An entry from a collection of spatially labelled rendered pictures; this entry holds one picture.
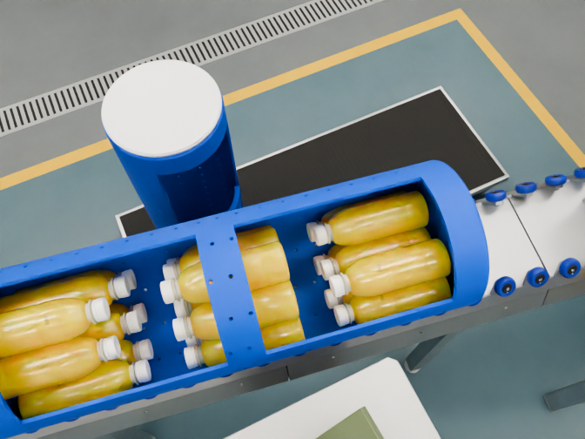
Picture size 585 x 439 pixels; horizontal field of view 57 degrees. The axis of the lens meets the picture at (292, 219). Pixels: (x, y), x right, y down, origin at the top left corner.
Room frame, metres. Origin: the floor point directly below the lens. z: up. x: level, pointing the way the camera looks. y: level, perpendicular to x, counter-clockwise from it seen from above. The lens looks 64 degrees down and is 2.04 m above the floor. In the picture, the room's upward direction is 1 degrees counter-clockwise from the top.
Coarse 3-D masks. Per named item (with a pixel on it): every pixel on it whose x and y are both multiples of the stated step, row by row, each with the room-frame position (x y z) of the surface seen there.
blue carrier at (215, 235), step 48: (336, 192) 0.47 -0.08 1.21; (384, 192) 0.55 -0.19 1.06; (432, 192) 0.45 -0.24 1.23; (144, 240) 0.38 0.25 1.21; (192, 240) 0.44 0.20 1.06; (288, 240) 0.46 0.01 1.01; (480, 240) 0.37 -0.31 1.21; (0, 288) 0.34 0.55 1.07; (144, 288) 0.37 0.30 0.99; (240, 288) 0.28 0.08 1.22; (480, 288) 0.31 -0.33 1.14; (144, 336) 0.28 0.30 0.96; (240, 336) 0.22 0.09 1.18; (336, 336) 0.23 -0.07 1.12; (144, 384) 0.18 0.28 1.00; (192, 384) 0.16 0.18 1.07; (0, 432) 0.09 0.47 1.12
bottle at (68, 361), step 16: (80, 336) 0.24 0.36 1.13; (32, 352) 0.21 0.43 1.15; (48, 352) 0.21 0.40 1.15; (64, 352) 0.20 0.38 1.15; (80, 352) 0.20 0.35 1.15; (96, 352) 0.21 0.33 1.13; (0, 368) 0.18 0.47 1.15; (16, 368) 0.18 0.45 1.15; (32, 368) 0.18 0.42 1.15; (48, 368) 0.18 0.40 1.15; (64, 368) 0.18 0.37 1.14; (80, 368) 0.18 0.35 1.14; (96, 368) 0.18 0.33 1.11; (0, 384) 0.16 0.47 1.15; (16, 384) 0.16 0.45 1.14; (32, 384) 0.16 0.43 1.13; (48, 384) 0.16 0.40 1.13
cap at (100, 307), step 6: (96, 300) 0.28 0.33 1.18; (102, 300) 0.28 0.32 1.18; (96, 306) 0.27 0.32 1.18; (102, 306) 0.27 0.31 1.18; (108, 306) 0.28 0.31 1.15; (96, 312) 0.26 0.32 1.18; (102, 312) 0.26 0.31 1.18; (108, 312) 0.27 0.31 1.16; (96, 318) 0.25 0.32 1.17; (102, 318) 0.25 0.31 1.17; (108, 318) 0.26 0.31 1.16
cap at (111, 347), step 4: (112, 336) 0.24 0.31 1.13; (116, 336) 0.24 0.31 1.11; (104, 340) 0.23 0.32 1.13; (108, 340) 0.23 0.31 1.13; (112, 340) 0.23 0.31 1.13; (116, 340) 0.23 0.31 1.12; (104, 344) 0.22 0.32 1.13; (108, 344) 0.22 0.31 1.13; (112, 344) 0.22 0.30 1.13; (116, 344) 0.22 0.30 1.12; (104, 348) 0.21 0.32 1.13; (108, 348) 0.21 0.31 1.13; (112, 348) 0.21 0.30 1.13; (116, 348) 0.22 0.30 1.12; (104, 352) 0.21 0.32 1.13; (108, 352) 0.21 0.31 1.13; (112, 352) 0.21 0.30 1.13; (116, 352) 0.21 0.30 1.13; (120, 352) 0.21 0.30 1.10; (108, 356) 0.20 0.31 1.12; (112, 356) 0.20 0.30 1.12; (116, 356) 0.20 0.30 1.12
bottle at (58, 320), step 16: (48, 304) 0.27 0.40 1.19; (64, 304) 0.27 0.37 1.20; (80, 304) 0.27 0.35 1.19; (0, 320) 0.25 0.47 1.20; (16, 320) 0.24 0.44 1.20; (32, 320) 0.24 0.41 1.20; (48, 320) 0.24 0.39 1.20; (64, 320) 0.25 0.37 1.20; (80, 320) 0.25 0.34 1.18; (0, 336) 0.22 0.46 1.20; (16, 336) 0.22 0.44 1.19; (32, 336) 0.22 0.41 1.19; (48, 336) 0.22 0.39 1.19; (64, 336) 0.22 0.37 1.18; (0, 352) 0.20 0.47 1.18; (16, 352) 0.20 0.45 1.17
